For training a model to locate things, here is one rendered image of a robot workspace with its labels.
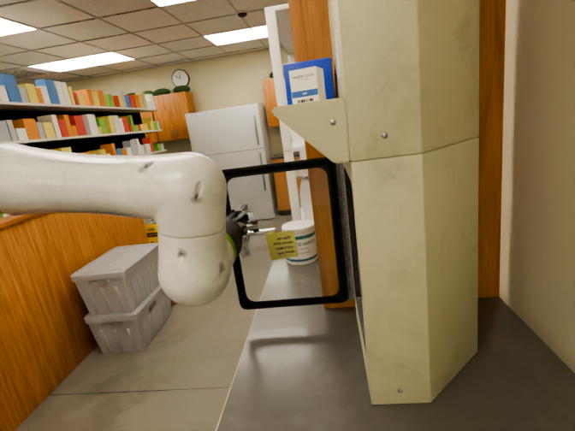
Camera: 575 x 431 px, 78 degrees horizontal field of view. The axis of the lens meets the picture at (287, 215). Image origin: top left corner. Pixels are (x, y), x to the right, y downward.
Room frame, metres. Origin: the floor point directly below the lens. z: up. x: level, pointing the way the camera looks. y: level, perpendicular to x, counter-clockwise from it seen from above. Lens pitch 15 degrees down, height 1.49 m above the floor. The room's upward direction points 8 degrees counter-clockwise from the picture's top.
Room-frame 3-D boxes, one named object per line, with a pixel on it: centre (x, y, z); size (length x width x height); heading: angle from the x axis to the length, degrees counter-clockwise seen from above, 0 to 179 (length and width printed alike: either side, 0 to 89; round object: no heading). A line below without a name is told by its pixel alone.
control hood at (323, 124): (0.73, -0.08, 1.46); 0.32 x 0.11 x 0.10; 173
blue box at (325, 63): (0.83, -0.09, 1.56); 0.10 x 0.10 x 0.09; 83
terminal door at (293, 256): (0.89, 0.02, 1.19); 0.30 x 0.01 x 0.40; 83
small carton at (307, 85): (0.68, -0.07, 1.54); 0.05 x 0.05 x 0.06; 68
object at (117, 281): (2.58, 1.31, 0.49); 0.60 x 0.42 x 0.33; 173
